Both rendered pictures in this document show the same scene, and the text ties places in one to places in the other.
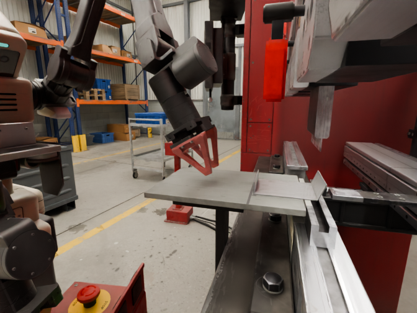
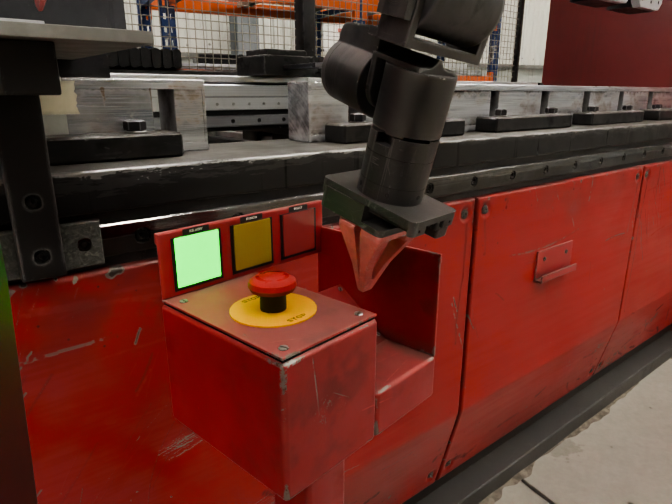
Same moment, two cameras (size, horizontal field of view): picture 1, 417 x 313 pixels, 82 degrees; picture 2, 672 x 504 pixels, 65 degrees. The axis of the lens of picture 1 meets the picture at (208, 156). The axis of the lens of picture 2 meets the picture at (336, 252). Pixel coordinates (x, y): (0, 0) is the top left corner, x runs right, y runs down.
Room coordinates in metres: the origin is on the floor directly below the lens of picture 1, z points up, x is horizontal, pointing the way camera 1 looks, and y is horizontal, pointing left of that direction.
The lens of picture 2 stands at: (0.68, 0.50, 0.95)
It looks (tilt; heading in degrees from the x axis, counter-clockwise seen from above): 17 degrees down; 215
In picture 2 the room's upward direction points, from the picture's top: straight up
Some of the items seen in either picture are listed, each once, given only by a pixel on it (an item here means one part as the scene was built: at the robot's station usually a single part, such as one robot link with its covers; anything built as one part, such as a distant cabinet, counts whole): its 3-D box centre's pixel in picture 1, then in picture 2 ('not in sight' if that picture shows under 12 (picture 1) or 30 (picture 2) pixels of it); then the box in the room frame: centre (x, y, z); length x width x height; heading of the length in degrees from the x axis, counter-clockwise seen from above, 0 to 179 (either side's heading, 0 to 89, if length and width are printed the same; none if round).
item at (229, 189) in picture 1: (228, 185); (1, 43); (0.44, -0.04, 1.00); 0.26 x 0.18 x 0.01; 74
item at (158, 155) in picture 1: (163, 145); not in sight; (3.87, 0.74, 0.47); 0.90 x 0.66 x 0.95; 155
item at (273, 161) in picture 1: (276, 166); not in sight; (0.99, -0.29, 0.89); 0.30 x 0.05 x 0.03; 164
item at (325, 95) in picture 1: (318, 117); not in sight; (0.40, -0.18, 1.13); 0.10 x 0.02 x 0.10; 164
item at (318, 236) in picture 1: (312, 205); (15, 63); (0.37, -0.17, 0.99); 0.20 x 0.03 x 0.03; 164
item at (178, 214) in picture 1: (177, 179); not in sight; (2.26, 0.30, 0.41); 0.25 x 0.20 x 0.83; 74
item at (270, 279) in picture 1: (272, 282); (134, 126); (0.28, -0.09, 0.91); 0.03 x 0.03 x 0.02
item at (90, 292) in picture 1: (89, 298); (272, 295); (0.38, 0.22, 0.79); 0.04 x 0.04 x 0.04
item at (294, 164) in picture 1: (291, 161); not in sight; (0.93, -0.33, 0.92); 0.50 x 0.06 x 0.10; 164
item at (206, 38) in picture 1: (213, 61); not in sight; (1.67, -0.04, 1.42); 0.45 x 0.12 x 0.36; 0
